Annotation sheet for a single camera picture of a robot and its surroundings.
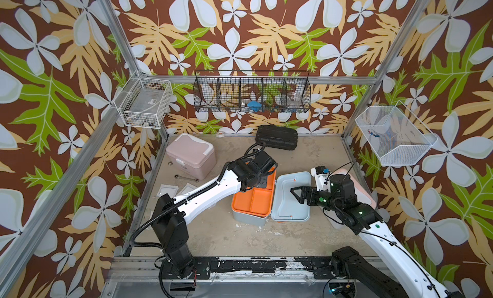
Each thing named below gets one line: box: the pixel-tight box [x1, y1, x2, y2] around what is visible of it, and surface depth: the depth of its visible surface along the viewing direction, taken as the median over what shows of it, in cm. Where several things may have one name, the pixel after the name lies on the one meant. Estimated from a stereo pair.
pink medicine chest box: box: [166, 132, 217, 180], surface depth 95 cm
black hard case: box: [255, 124, 298, 151], surface depth 116 cm
